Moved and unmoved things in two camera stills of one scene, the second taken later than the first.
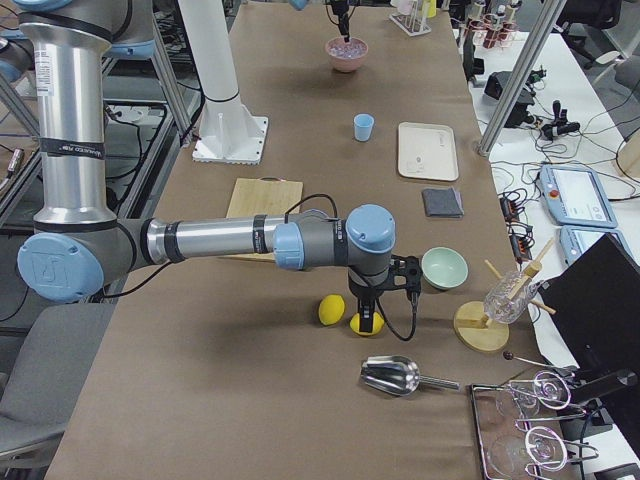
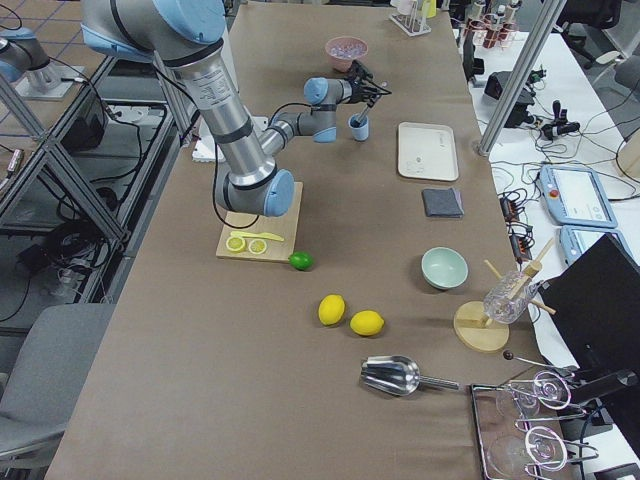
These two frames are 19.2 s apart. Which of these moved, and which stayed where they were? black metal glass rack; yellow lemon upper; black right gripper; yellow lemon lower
Moved: black right gripper
Stayed: black metal glass rack; yellow lemon lower; yellow lemon upper
